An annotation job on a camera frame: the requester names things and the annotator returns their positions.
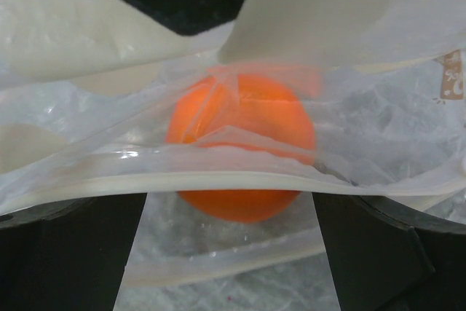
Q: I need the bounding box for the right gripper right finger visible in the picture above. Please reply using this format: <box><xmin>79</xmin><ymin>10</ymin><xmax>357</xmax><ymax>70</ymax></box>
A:
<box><xmin>313</xmin><ymin>193</ymin><xmax>465</xmax><ymax>311</ymax></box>

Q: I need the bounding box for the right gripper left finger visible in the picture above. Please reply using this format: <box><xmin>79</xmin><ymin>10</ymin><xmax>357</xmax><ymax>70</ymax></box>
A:
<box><xmin>1</xmin><ymin>193</ymin><xmax>146</xmax><ymax>311</ymax></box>

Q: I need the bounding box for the orange fake orange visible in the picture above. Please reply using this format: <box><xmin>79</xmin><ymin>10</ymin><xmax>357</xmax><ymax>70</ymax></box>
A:
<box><xmin>165</xmin><ymin>73</ymin><xmax>316</xmax><ymax>224</ymax></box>

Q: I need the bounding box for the polka dot zip bag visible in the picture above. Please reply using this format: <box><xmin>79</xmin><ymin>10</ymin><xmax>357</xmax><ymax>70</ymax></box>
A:
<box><xmin>0</xmin><ymin>0</ymin><xmax>466</xmax><ymax>290</ymax></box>

